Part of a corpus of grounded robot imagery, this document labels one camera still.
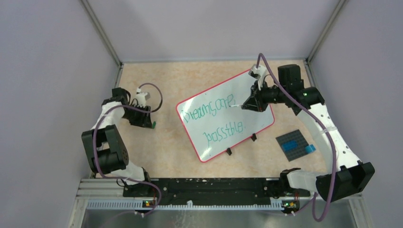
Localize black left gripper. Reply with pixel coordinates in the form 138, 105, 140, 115
122, 103, 153, 129

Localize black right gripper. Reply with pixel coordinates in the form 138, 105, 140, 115
242, 79, 288, 113

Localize red-edged whiteboard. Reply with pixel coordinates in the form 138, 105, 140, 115
175, 71, 275, 162

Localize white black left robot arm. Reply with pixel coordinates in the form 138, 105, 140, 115
81, 87, 155, 196

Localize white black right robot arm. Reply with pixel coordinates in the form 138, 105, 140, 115
241, 64, 375, 202

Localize black whiteboard clip upper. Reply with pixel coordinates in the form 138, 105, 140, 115
250, 133, 257, 142

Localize black whiteboard clip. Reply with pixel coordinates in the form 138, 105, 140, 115
226, 147, 232, 156
250, 133, 257, 142

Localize black whiteboard clip lower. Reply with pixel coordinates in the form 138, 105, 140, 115
226, 147, 232, 156

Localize grey lego baseplate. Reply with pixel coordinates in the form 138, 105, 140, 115
276, 130, 309, 162

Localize blue lego brick on plate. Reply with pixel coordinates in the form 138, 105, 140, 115
281, 141, 298, 152

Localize light blue lego brick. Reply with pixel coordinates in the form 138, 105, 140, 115
305, 144, 316, 154

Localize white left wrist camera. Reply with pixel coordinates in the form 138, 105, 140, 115
134, 87, 151, 107

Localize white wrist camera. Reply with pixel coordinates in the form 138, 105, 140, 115
249, 64, 269, 90
134, 87, 151, 107

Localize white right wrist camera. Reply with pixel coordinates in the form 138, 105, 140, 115
249, 64, 269, 90

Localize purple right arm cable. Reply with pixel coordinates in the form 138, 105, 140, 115
256, 53, 338, 223

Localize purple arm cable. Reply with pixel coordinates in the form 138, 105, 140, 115
256, 53, 338, 223
93, 83, 163, 218

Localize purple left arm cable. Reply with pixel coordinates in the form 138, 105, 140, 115
93, 83, 163, 218

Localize aluminium frame rail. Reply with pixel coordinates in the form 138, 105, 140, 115
68, 178, 374, 228

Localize white slotted cable duct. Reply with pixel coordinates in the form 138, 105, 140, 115
86, 199, 284, 210

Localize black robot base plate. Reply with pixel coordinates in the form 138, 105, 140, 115
123, 178, 310, 206

